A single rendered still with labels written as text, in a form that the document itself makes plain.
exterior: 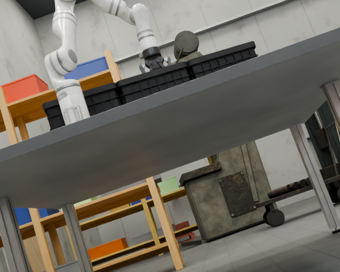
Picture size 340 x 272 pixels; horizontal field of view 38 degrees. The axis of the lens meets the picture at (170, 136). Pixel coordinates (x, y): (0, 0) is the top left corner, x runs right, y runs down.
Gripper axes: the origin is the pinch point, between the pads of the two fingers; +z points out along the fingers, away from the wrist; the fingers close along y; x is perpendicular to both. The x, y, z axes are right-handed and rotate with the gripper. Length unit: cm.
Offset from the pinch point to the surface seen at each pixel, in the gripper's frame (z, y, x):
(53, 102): -0.9, -43.8, -9.5
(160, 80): 2.1, -1.4, -7.6
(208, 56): -1.5, 20.2, -8.4
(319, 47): 24, 38, -64
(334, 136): -26, 432, 802
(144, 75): -1.2, -6.7, -8.8
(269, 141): -74, 340, 942
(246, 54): 1.8, 36.3, -6.9
